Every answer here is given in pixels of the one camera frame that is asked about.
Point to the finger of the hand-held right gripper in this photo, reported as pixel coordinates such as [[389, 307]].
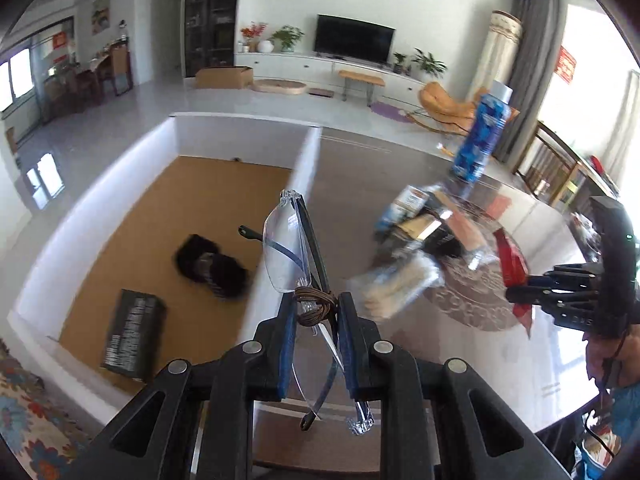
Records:
[[550, 297], [570, 271]]

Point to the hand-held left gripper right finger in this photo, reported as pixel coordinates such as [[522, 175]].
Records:
[[348, 360]]

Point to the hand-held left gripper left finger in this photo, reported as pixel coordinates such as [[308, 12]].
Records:
[[286, 355]]

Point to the red foil packet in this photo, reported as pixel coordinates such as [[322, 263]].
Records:
[[510, 260]]

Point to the brown elastic band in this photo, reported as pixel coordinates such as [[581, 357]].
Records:
[[315, 305]]

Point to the clear rimless eyeglasses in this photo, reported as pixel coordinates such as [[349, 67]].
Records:
[[312, 245]]

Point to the white storage box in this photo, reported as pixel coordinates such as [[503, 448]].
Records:
[[100, 200]]

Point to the person's right forearm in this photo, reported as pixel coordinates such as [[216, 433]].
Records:
[[605, 360]]

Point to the glass desktop with round pattern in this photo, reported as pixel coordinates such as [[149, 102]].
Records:
[[500, 370]]

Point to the clear packet of beige sticks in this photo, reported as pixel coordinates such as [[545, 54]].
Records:
[[395, 285]]

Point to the black sock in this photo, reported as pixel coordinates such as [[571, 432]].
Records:
[[225, 275]]

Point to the orange pink packet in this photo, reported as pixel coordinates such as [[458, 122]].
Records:
[[465, 230]]

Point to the wooden slatted chair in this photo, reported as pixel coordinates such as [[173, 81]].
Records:
[[547, 160]]

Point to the black and gold box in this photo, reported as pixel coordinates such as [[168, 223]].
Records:
[[442, 240]]

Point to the black printed carton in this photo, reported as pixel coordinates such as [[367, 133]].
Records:
[[132, 335]]

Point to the blue patterned spray can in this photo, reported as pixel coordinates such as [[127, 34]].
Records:
[[482, 135]]

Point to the blue and white carton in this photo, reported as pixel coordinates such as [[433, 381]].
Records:
[[405, 205]]

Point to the orange lounge chair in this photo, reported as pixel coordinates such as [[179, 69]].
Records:
[[445, 107]]

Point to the red window decoration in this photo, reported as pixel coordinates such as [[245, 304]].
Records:
[[566, 65]]

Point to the grey curtain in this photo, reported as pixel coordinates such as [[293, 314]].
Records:
[[535, 60]]

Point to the white floor air conditioner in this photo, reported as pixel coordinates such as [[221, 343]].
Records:
[[500, 55]]

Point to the purple floor mat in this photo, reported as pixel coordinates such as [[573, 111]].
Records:
[[392, 111]]

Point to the large leafy potted plant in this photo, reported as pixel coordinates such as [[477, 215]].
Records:
[[427, 62]]

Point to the patterned colourful rug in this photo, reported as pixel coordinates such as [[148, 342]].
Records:
[[35, 420]]

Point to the small dark floor scale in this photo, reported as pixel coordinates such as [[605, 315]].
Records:
[[321, 93]]

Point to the round beige pet bed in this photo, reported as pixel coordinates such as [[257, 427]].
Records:
[[277, 87]]

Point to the small potted plant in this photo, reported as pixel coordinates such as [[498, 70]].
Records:
[[400, 62]]

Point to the wooden bench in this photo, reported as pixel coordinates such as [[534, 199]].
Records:
[[361, 77]]

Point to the open cardboard box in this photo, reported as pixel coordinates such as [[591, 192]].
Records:
[[222, 79]]

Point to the white television cabinet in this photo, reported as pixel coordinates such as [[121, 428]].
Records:
[[310, 67]]

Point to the round white vase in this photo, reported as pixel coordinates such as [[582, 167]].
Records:
[[266, 46]]

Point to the black television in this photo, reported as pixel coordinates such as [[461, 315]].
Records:
[[355, 39]]

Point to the bushy green potted plant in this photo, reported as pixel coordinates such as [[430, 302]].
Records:
[[287, 37]]

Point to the red flower bouquet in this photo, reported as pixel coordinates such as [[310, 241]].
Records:
[[252, 32]]

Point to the dining table with chairs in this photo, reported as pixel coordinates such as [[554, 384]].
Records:
[[90, 77]]

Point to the dark glass display cabinet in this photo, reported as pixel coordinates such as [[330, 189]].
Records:
[[212, 15]]

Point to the red door poster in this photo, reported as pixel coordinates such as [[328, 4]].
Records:
[[59, 47]]

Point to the framed wall picture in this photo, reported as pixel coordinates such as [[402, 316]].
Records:
[[101, 14]]

